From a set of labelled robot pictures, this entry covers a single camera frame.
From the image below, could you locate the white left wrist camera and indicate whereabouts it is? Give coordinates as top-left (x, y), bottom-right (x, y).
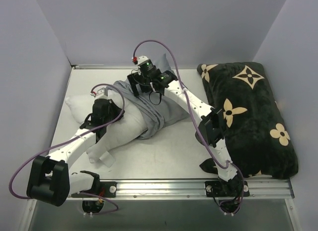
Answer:
top-left (90, 88), bottom-right (108, 100)

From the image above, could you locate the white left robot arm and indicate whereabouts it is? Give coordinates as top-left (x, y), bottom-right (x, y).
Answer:
top-left (26, 98), bottom-right (125, 207)

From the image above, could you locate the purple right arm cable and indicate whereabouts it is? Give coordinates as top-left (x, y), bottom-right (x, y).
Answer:
top-left (131, 39), bottom-right (245, 214)

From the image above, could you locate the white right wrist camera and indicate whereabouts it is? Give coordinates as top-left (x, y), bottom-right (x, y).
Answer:
top-left (132, 56), bottom-right (149, 65)

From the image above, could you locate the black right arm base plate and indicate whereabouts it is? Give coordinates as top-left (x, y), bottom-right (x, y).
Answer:
top-left (204, 176), bottom-right (250, 198)

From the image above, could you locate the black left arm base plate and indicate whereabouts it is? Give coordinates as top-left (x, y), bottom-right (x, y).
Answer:
top-left (80, 181), bottom-right (117, 198)

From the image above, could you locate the aluminium mounting rail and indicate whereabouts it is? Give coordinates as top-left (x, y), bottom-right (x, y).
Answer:
top-left (29, 178), bottom-right (295, 201)

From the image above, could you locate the black flower-patterned pillow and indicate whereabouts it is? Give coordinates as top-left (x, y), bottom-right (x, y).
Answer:
top-left (197, 62), bottom-right (299, 179)

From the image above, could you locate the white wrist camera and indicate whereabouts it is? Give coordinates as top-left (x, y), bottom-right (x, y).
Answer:
top-left (90, 88), bottom-right (108, 100)
top-left (132, 56), bottom-right (149, 65)

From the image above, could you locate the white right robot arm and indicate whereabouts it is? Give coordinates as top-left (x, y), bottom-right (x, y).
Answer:
top-left (127, 56), bottom-right (239, 196)

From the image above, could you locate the grey pillowcase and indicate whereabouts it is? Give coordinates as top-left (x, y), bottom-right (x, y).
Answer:
top-left (113, 53), bottom-right (188, 140)

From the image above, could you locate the white pillow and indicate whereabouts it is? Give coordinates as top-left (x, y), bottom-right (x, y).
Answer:
top-left (64, 89), bottom-right (188, 168)

